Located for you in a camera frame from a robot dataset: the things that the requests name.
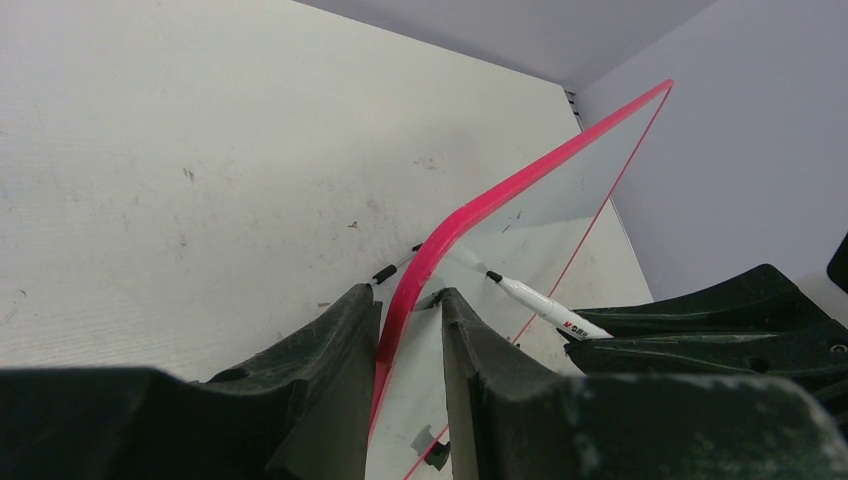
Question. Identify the white whiteboard marker black cap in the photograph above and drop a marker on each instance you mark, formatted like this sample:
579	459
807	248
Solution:
566	321

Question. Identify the pink framed whiteboard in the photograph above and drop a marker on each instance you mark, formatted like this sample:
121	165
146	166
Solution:
527	228

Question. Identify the aluminium rail right side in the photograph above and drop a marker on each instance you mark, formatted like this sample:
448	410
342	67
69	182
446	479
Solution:
571	98

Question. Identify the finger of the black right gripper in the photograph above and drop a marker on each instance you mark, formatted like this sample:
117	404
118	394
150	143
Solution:
760	300
814	357

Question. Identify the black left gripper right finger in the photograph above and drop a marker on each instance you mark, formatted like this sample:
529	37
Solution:
510	417

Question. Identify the black whiteboard stand foot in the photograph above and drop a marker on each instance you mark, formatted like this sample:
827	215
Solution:
391	269

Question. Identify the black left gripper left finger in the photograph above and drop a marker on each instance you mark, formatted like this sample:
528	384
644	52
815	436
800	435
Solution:
298	410

